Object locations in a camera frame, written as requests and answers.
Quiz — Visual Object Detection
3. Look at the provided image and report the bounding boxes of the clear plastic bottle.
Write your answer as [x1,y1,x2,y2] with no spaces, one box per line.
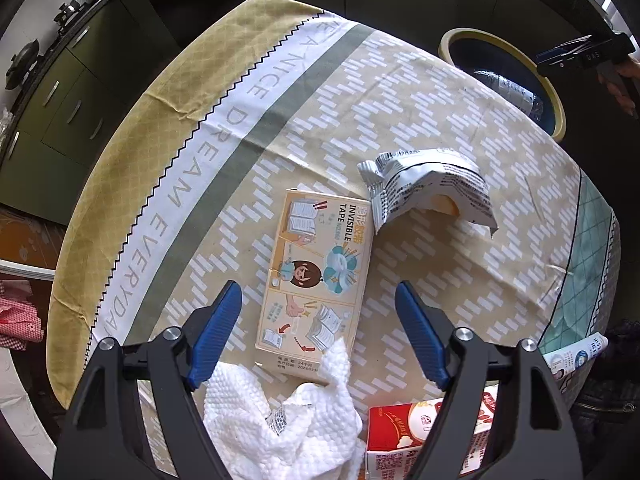
[471,70,544,122]

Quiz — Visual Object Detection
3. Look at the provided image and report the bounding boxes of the invisible tape cardboard box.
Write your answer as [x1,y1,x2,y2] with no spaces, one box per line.
[255,188,374,380]

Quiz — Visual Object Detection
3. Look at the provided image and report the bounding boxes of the red white milk carton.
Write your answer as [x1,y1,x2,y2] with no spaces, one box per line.
[364,385,498,480]

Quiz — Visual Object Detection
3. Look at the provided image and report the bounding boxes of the white snack wrapper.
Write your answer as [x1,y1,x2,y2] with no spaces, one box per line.
[358,148,498,233]

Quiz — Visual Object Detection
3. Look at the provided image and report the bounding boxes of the white paper towel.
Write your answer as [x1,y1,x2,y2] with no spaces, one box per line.
[204,339,366,479]

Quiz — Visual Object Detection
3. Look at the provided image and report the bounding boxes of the white toothpaste tube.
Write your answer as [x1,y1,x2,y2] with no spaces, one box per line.
[544,333,608,380]

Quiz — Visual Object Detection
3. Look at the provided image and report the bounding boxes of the black trash bin yellow rim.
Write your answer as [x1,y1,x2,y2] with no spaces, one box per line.
[438,27,566,143]

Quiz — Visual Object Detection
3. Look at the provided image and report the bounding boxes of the green lower kitchen cabinets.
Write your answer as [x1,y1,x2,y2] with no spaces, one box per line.
[1,0,163,226]

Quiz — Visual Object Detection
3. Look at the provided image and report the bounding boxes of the right hand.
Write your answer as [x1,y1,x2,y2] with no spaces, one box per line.
[598,58,639,116]

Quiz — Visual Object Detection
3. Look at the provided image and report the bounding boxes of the patterned tablecloth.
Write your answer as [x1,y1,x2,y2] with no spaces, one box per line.
[45,0,622,478]

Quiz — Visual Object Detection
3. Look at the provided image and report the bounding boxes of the red checkered cloth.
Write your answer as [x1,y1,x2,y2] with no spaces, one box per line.
[0,278,44,351]

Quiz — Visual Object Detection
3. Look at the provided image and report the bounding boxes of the black wok on stove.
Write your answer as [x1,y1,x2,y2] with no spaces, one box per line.
[6,40,40,90]

